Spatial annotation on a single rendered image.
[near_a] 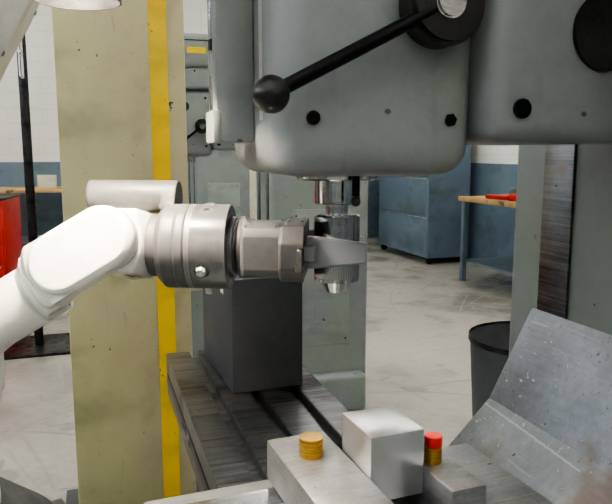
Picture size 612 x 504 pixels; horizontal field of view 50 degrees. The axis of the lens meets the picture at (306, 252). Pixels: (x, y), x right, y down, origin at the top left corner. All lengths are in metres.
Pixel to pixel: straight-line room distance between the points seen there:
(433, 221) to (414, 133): 7.37
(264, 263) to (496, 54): 0.29
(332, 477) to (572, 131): 0.38
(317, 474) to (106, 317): 1.88
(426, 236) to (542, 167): 6.99
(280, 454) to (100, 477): 2.02
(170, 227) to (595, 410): 0.55
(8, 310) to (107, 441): 1.87
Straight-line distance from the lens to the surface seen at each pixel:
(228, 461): 0.88
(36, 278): 0.69
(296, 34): 0.57
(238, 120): 0.63
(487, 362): 2.58
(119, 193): 0.72
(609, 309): 0.91
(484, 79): 0.64
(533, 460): 0.92
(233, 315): 1.05
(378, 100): 0.59
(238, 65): 0.64
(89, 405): 2.52
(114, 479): 2.63
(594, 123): 0.69
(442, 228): 8.04
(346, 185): 0.66
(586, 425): 0.89
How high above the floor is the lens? 1.33
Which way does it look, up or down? 9 degrees down
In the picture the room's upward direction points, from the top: straight up
